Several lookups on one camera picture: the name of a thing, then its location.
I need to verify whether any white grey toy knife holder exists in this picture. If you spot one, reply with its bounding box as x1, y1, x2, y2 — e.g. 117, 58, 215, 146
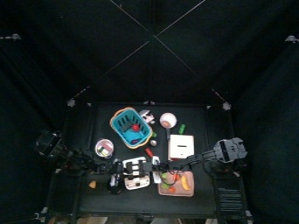
137, 109, 156, 125

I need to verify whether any pale toy toaster box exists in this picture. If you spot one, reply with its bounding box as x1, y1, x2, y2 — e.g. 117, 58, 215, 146
166, 134, 196, 161

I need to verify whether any black printed label plate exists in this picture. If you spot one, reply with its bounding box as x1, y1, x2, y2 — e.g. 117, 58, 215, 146
215, 186, 245, 217

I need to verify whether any pink toy bowl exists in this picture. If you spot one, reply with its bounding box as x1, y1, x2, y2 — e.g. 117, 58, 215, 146
94, 138, 116, 159

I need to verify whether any teal basket with orange rim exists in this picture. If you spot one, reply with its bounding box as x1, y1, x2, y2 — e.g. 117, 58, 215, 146
108, 107, 154, 150

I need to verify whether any yellow green toy food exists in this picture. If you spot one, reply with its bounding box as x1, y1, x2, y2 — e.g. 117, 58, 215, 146
97, 145, 110, 158

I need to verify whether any black round dish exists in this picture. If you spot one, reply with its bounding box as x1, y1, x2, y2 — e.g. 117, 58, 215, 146
106, 174, 126, 195

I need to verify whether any yellow toy banana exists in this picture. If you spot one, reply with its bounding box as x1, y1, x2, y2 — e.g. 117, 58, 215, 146
180, 174, 192, 192

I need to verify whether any pink toy tray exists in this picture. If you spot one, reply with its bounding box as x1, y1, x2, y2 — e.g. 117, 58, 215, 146
156, 170, 195, 198

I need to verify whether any white toy pan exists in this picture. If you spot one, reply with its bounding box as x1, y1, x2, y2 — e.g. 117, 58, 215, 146
158, 112, 178, 142

